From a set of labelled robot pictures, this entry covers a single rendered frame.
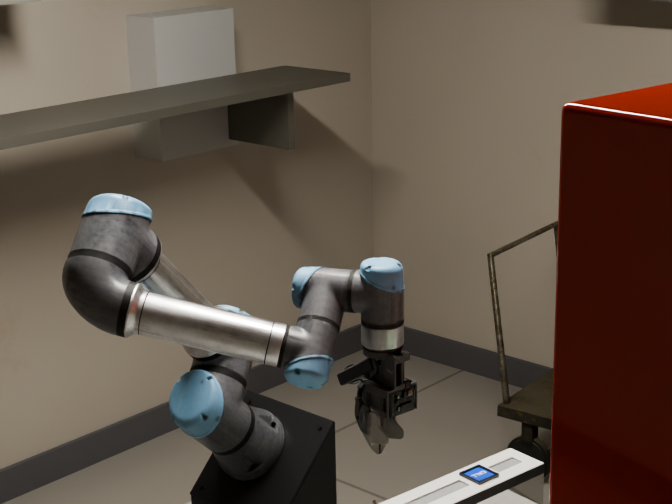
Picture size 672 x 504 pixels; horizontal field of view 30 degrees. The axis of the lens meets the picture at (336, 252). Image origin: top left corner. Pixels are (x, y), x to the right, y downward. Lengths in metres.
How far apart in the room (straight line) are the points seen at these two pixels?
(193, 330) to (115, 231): 0.22
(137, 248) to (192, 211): 2.70
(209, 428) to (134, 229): 0.45
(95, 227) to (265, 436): 0.60
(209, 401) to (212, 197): 2.61
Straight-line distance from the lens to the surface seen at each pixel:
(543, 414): 4.47
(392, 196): 5.59
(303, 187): 5.31
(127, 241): 2.18
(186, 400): 2.44
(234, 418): 2.46
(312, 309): 2.14
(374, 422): 2.25
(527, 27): 5.03
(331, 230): 5.49
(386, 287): 2.13
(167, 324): 2.13
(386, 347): 2.17
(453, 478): 2.51
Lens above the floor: 2.10
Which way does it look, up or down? 17 degrees down
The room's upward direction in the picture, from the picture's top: 1 degrees counter-clockwise
